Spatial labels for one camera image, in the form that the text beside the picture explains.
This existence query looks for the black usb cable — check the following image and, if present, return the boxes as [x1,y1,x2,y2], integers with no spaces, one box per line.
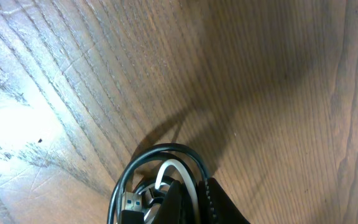
[106,142,211,224]

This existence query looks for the white usb cable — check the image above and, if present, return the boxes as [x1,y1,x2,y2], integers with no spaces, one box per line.
[143,159,200,224]

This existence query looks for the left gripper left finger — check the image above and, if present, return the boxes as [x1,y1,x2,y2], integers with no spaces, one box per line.
[152,180,181,224]

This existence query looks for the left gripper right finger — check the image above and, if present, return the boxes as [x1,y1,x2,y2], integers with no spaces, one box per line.
[197,177,250,224]

